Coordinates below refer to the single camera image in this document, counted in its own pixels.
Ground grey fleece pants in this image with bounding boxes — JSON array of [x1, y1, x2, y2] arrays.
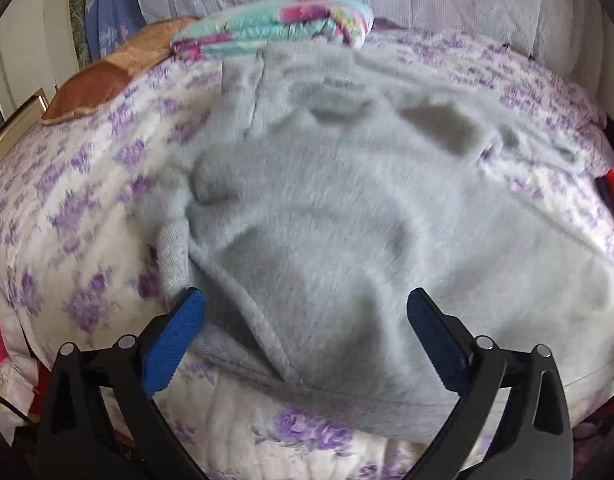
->
[[138, 44, 614, 441]]

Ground pink floral cloth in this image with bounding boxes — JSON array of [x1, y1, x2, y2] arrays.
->
[[0, 323, 38, 415]]

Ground purple floral bedsheet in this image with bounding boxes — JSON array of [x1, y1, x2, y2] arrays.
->
[[0, 29, 614, 479]]

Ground brown satin pillow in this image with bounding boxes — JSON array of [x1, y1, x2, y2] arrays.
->
[[40, 16, 198, 126]]

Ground blue patterned cloth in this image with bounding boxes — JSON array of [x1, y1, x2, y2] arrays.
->
[[84, 0, 146, 61]]

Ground colourful floral folded blanket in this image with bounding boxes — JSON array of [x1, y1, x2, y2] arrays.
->
[[171, 0, 374, 61]]

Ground black cable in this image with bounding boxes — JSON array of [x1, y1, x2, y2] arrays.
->
[[0, 392, 38, 426]]

